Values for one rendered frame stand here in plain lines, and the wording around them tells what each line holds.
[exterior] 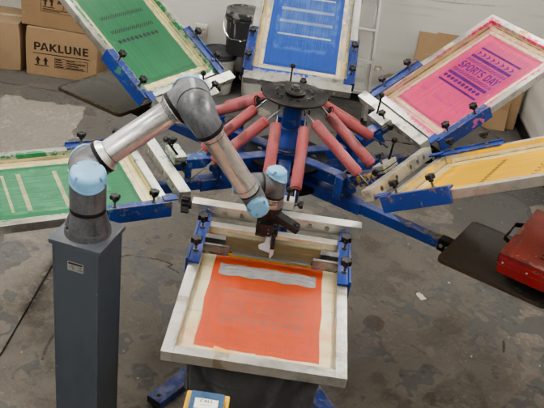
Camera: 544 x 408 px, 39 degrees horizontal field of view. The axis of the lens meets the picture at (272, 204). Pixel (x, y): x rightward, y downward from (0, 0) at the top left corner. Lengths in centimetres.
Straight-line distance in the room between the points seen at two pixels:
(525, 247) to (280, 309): 101
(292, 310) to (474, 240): 99
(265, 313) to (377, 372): 143
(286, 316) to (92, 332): 66
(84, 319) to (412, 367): 197
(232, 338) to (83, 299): 51
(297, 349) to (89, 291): 71
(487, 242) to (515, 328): 129
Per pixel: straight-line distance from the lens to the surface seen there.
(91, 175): 245
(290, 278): 286
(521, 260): 303
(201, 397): 234
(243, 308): 269
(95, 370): 282
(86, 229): 250
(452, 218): 546
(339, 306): 272
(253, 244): 286
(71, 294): 265
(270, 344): 256
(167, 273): 444
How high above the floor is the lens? 262
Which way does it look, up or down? 30 degrees down
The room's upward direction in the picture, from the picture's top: 8 degrees clockwise
